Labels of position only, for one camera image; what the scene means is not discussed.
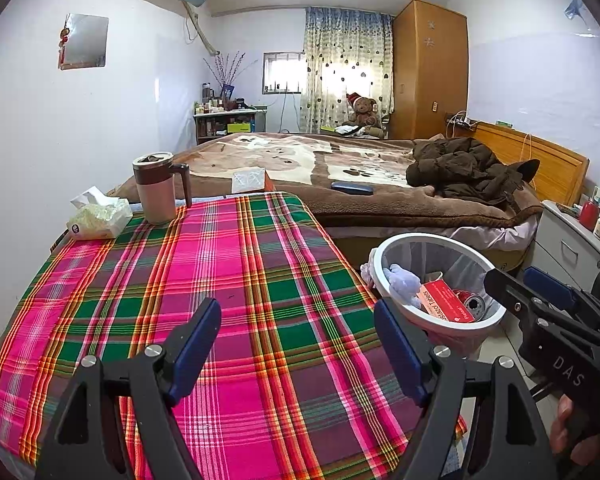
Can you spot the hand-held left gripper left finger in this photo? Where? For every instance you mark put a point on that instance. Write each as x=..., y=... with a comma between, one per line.
x=197, y=350

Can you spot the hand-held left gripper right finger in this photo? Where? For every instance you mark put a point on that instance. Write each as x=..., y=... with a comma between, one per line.
x=400, y=352

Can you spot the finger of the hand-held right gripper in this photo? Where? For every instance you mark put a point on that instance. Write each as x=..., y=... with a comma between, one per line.
x=510, y=292
x=550, y=285

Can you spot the small carton with dark top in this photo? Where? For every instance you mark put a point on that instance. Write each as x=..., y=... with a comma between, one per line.
x=472, y=305

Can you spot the red box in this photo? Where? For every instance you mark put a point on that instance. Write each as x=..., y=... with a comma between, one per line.
x=442, y=302

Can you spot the white round waste bin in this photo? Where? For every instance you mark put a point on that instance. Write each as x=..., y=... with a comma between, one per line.
x=440, y=255

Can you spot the person's right hand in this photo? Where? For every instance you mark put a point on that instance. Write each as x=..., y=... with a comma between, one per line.
x=562, y=430

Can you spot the grey nightstand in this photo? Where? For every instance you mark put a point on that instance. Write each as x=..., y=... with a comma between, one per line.
x=570, y=245

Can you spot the white bed sheet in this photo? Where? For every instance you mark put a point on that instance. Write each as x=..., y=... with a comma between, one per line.
x=500, y=232

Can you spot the red bottle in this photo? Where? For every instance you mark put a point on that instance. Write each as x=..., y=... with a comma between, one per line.
x=589, y=215

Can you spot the pink green plaid tablecloth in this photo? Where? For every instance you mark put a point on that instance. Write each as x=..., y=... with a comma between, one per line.
x=255, y=285

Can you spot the wooden headboard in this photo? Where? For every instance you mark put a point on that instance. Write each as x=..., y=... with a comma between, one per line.
x=555, y=160

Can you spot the dark brown jacket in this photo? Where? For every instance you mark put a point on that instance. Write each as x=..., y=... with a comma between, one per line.
x=470, y=170

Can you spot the soft tissue pack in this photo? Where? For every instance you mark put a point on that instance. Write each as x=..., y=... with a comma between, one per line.
x=100, y=217

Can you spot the beige brown lidded mug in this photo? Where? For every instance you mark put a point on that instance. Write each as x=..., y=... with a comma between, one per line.
x=155, y=190

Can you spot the dark flat case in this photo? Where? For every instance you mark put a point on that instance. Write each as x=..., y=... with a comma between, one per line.
x=352, y=188

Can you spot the small clear packet on bed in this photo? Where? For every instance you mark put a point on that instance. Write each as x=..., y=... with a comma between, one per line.
x=248, y=182

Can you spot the white power strip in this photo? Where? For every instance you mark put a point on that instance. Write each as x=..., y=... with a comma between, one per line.
x=460, y=120

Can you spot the brown printed blanket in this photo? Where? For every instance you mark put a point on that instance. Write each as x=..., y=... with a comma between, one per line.
x=300, y=165

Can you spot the cluttered shelf unit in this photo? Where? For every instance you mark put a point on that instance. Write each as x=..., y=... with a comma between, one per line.
x=225, y=125

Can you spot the brown teddy bear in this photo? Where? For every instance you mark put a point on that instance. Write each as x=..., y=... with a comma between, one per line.
x=365, y=110

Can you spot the wooden wardrobe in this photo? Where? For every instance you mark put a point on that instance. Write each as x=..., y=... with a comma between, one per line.
x=430, y=70

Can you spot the patterned curtain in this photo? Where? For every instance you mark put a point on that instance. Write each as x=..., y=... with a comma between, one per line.
x=347, y=70

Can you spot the vase with bare branches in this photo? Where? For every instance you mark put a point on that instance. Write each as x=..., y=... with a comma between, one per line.
x=227, y=75

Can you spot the small window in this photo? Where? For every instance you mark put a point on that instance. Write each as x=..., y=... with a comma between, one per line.
x=282, y=72

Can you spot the wrapped air conditioner pipe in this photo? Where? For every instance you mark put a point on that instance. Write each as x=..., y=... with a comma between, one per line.
x=200, y=30

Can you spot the red knot ornament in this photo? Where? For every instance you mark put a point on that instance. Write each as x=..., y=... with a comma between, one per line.
x=65, y=40

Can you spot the blue wall ornament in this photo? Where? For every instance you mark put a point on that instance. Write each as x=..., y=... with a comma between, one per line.
x=576, y=9

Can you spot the square wall mirror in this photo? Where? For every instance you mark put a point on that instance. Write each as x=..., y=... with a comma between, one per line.
x=87, y=40

